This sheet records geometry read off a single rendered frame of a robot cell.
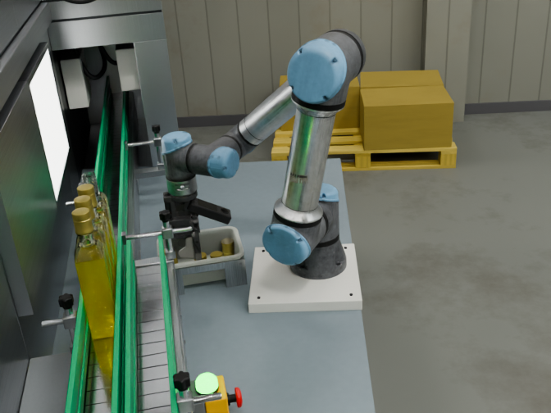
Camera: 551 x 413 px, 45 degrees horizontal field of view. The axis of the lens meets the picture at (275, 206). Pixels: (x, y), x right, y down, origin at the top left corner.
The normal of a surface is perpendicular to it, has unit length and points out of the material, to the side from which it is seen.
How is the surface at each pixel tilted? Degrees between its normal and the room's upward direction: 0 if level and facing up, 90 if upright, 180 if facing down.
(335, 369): 0
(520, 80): 90
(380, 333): 0
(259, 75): 90
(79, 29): 90
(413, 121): 90
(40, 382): 0
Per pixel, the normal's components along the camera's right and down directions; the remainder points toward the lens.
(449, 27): -0.04, 0.45
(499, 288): -0.06, -0.89
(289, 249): -0.45, 0.54
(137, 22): 0.19, 0.43
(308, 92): -0.41, 0.32
